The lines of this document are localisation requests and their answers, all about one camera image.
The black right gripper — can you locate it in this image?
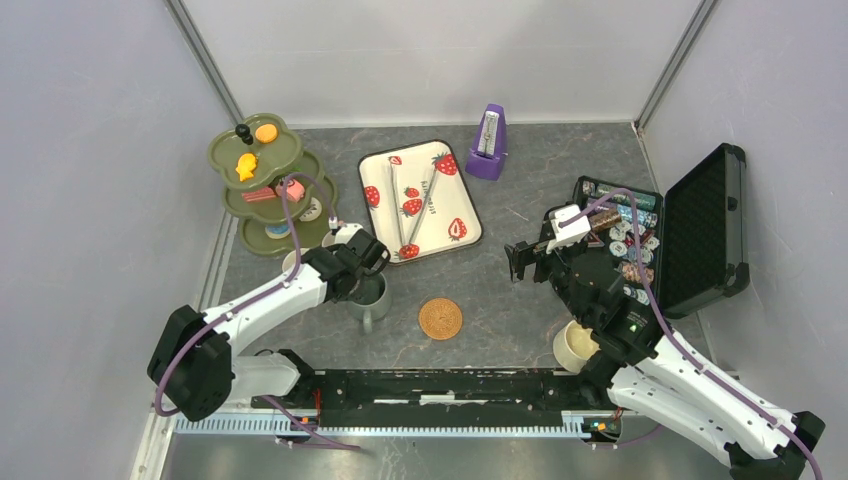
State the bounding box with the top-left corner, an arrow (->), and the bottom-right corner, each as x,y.
503,233 -> 590,325

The grey ceramic mug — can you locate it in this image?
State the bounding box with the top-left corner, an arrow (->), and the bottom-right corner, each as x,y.
346,273 -> 392,334

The yellow ceramic mug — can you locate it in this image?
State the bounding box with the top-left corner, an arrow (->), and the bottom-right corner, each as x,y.
281,251 -> 298,272

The white chocolate drizzle donut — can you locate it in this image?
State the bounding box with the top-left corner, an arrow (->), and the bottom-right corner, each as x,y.
299,198 -> 324,222

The blue frosted donut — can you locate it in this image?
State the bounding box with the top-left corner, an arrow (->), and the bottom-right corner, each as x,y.
264,223 -> 293,240

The cream ceramic mug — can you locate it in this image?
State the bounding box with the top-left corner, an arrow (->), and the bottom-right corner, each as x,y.
553,320 -> 600,374

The strawberry print serving tray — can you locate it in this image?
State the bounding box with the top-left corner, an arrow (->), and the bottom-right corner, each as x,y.
357,139 -> 483,265

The pink cake slice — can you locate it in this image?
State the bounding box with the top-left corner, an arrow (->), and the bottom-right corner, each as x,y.
241,187 -> 278,203

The woven round coaster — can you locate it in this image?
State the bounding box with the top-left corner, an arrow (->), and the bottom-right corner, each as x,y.
418,298 -> 463,341

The round orange biscuit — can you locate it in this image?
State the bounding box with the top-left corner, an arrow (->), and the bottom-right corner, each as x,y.
255,123 -> 279,144

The pink ceramic mug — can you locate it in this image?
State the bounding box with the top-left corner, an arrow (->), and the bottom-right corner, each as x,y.
321,231 -> 338,248

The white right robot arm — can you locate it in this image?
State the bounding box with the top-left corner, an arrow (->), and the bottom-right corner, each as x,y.
505,235 -> 825,479

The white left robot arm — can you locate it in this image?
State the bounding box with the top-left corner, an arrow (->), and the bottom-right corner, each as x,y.
147,224 -> 391,421

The purple metronome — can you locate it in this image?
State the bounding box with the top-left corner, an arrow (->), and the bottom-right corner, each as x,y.
465,103 -> 508,181

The green tiered dessert stand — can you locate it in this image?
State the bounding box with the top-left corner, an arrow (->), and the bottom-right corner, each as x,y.
207,113 -> 338,257

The open black case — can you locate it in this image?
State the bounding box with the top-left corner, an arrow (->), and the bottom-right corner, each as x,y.
542,143 -> 749,319

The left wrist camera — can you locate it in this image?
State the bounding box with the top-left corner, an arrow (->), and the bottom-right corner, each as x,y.
329,221 -> 363,244

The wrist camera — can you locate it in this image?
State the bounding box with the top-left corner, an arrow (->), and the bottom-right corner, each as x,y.
546,204 -> 591,254
329,221 -> 363,244

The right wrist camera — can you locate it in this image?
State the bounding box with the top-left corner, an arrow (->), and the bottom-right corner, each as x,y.
546,204 -> 591,254

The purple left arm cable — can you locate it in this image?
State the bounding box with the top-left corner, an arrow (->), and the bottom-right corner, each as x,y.
153,172 -> 362,452

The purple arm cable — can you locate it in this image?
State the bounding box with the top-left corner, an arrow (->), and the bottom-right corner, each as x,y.
559,188 -> 826,480
153,172 -> 362,452

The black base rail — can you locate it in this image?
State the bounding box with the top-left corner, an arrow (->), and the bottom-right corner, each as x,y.
278,368 -> 615,428

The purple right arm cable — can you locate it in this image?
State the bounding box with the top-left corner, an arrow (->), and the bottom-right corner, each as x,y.
559,188 -> 826,480

